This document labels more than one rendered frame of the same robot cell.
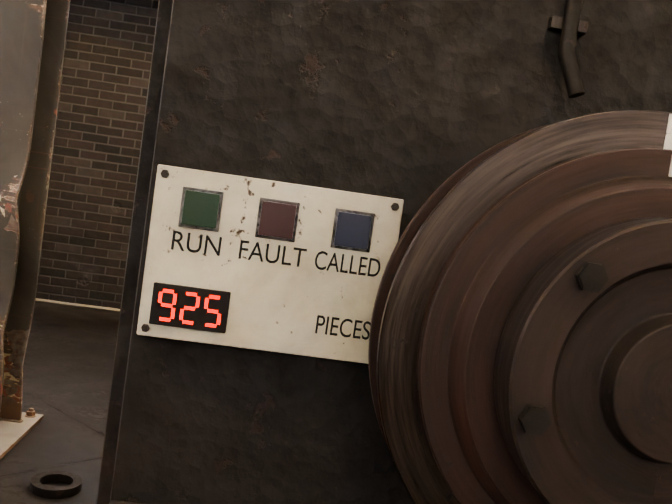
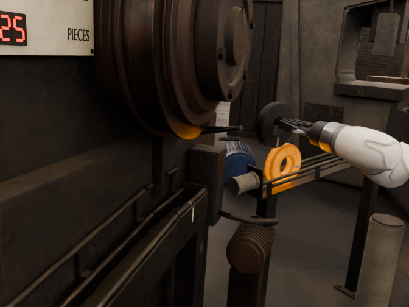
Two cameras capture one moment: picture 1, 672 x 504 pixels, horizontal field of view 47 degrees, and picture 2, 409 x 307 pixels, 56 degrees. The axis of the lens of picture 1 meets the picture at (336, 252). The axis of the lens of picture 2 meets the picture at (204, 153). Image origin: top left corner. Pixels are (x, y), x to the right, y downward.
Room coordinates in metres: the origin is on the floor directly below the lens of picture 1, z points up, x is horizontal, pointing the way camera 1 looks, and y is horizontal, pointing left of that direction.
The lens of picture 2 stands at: (0.32, 0.53, 1.08)
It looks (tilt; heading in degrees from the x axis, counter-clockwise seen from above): 15 degrees down; 293
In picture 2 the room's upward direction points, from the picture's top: 4 degrees clockwise
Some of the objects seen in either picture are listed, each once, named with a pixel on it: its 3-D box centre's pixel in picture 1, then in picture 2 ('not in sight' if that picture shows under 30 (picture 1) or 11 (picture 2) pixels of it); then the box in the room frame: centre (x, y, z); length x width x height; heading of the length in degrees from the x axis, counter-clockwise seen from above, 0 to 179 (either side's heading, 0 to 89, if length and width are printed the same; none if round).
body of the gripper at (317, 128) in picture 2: not in sight; (314, 131); (0.47, -0.66, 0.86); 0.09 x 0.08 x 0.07; 150
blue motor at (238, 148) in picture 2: not in sight; (235, 162); (1.33, -2.49, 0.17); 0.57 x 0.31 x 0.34; 115
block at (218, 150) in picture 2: not in sight; (204, 184); (0.76, -0.51, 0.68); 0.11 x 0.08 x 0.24; 5
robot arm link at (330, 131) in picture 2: not in sight; (335, 138); (0.41, -0.62, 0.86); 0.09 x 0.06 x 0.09; 60
